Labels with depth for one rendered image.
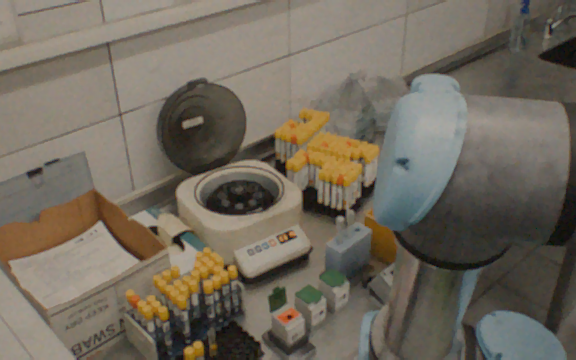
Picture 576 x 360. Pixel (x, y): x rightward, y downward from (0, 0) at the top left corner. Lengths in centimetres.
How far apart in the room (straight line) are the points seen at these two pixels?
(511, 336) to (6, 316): 65
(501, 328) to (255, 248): 59
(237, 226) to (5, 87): 52
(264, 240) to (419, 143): 87
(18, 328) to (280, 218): 64
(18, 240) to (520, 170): 106
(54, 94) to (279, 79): 63
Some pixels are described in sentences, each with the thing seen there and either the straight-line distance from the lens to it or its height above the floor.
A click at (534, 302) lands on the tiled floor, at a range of 268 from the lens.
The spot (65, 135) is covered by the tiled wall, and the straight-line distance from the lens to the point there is 137.
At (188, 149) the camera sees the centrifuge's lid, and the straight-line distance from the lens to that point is 147.
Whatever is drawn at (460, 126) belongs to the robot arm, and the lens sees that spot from 47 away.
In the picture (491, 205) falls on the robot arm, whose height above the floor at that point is 147.
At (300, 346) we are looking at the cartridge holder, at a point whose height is 89.
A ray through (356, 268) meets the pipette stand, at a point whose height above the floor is 90.
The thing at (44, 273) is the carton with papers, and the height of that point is 94.
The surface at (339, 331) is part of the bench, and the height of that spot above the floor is 88.
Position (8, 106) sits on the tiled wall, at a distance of 130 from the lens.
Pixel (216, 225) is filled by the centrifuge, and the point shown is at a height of 99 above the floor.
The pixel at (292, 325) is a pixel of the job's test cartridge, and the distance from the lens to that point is 110.
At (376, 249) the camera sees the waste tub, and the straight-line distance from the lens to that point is 134.
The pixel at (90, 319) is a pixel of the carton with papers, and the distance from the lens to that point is 115.
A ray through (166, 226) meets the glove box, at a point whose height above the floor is 97.
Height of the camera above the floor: 173
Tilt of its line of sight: 32 degrees down
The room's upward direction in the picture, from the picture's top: 1 degrees counter-clockwise
